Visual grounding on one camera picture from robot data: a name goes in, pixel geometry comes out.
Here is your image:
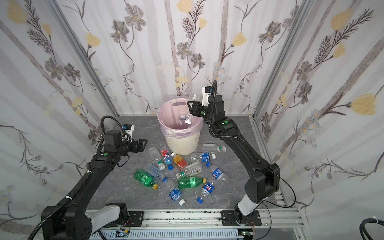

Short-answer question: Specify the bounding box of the black cable far right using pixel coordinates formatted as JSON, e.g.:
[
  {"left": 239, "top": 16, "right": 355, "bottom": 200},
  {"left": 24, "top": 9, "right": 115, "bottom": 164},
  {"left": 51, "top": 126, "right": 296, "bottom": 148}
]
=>
[{"left": 359, "top": 217, "right": 384, "bottom": 240}]

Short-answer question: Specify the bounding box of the clear crushed bottle white cap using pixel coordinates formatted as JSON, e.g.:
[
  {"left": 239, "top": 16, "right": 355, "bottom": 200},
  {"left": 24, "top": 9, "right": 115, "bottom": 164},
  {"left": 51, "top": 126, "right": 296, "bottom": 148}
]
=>
[{"left": 185, "top": 93, "right": 199, "bottom": 126}]

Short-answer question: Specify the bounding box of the clear square bottle centre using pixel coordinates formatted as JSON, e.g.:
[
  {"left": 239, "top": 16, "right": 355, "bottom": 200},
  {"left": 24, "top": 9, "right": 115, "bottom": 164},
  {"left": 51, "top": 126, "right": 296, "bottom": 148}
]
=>
[{"left": 176, "top": 162, "right": 203, "bottom": 180}]

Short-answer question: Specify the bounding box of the clear bottle purple label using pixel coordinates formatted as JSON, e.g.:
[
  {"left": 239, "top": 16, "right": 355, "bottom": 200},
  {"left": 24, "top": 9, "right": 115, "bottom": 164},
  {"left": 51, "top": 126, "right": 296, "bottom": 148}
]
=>
[{"left": 179, "top": 114, "right": 187, "bottom": 129}]

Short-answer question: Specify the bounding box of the pink plastic bin liner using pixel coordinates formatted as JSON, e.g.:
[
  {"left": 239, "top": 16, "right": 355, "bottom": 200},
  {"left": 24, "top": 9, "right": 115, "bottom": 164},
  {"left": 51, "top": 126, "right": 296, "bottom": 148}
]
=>
[{"left": 157, "top": 97, "right": 204, "bottom": 139}]

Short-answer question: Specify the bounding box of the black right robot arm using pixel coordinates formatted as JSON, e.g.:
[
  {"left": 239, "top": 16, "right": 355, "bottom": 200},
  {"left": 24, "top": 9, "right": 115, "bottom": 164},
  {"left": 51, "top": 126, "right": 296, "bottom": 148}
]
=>
[{"left": 188, "top": 81, "right": 283, "bottom": 226}]

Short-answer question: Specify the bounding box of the clear bottle blue round logo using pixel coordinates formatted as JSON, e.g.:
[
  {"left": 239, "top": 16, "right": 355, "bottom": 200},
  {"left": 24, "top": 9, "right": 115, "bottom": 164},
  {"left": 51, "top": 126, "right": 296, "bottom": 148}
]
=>
[{"left": 197, "top": 183, "right": 215, "bottom": 204}]

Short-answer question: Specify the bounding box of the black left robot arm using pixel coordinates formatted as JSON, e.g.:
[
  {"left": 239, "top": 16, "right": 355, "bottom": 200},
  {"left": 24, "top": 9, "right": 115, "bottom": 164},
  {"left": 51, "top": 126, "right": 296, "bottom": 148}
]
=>
[{"left": 29, "top": 116, "right": 148, "bottom": 240}]

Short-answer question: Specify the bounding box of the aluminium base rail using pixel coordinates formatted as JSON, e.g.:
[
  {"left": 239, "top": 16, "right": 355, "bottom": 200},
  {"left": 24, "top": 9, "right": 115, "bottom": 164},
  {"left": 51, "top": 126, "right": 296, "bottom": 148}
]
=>
[{"left": 86, "top": 208, "right": 307, "bottom": 240}]

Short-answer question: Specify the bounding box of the clear bottle green label right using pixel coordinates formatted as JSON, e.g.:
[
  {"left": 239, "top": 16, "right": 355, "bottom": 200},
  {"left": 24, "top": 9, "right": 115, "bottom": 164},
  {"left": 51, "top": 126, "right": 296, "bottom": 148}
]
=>
[{"left": 202, "top": 143, "right": 227, "bottom": 153}]

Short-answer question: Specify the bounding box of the clear bottle light blue label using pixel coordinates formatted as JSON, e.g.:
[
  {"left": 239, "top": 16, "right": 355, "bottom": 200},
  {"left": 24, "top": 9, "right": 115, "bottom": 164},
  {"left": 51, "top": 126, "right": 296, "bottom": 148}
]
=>
[{"left": 145, "top": 164, "right": 164, "bottom": 181}]

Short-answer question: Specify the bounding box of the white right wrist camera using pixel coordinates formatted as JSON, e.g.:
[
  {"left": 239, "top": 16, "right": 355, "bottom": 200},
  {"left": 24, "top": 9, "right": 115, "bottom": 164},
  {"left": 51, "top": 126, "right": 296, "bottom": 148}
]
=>
[{"left": 202, "top": 86, "right": 212, "bottom": 107}]

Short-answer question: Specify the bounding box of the white ribbed waste bin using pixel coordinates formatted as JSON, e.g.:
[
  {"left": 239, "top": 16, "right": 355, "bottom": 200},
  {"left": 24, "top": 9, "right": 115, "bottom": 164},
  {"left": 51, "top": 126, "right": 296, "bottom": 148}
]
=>
[{"left": 165, "top": 132, "right": 200, "bottom": 156}]

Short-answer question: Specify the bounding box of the clear square bottle green band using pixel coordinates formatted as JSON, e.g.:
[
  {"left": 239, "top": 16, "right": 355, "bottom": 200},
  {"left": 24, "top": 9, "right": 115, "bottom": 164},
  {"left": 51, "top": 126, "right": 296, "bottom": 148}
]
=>
[{"left": 148, "top": 147, "right": 166, "bottom": 171}]

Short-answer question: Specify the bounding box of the orange drink bottle red label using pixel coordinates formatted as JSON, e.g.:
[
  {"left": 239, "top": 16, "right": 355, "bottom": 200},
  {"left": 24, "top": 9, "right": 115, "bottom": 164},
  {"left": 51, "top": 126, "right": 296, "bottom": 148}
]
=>
[{"left": 171, "top": 153, "right": 188, "bottom": 170}]

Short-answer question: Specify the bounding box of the clear bottle blue label front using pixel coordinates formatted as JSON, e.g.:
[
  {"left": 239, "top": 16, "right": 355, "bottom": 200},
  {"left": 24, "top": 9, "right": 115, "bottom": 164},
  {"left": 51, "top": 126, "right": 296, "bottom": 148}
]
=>
[{"left": 163, "top": 177, "right": 186, "bottom": 207}]

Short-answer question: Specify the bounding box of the green bottle yellow cap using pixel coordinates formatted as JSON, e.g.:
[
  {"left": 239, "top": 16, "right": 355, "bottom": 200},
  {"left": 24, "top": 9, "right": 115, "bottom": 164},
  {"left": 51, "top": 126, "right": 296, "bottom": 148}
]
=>
[
  {"left": 178, "top": 177, "right": 207, "bottom": 190},
  {"left": 133, "top": 169, "right": 159, "bottom": 190}
]

